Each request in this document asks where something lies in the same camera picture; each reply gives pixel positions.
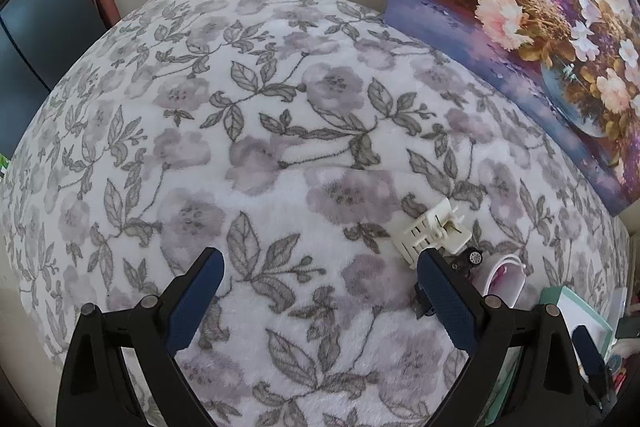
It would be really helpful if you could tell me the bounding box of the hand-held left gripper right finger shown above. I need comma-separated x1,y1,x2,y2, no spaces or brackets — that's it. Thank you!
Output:
416,248,586,427

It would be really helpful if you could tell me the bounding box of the white plastic toy piece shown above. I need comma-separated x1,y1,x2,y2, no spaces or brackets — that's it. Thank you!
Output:
397,198,473,270

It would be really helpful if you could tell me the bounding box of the dark cabinet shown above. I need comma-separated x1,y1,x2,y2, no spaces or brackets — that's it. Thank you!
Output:
0,0,108,92

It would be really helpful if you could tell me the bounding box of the white purple cup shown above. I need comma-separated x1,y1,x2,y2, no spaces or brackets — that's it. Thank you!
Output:
482,254,528,308

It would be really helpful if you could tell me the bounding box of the floral grey white blanket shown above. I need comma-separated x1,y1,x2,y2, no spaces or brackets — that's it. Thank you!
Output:
0,0,632,427

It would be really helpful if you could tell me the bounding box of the black toy car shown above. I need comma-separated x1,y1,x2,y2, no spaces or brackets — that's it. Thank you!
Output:
412,247,485,320

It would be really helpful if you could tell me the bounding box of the flower painting canvas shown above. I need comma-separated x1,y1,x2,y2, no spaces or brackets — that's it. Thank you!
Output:
385,0,640,215

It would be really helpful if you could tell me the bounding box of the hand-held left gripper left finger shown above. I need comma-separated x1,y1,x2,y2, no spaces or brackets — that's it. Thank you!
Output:
56,247,226,427

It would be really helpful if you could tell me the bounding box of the green box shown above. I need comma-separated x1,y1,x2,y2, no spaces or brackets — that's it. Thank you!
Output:
500,285,628,427

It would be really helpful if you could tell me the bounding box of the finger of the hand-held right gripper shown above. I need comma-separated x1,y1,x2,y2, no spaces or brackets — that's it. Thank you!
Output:
571,324,610,383

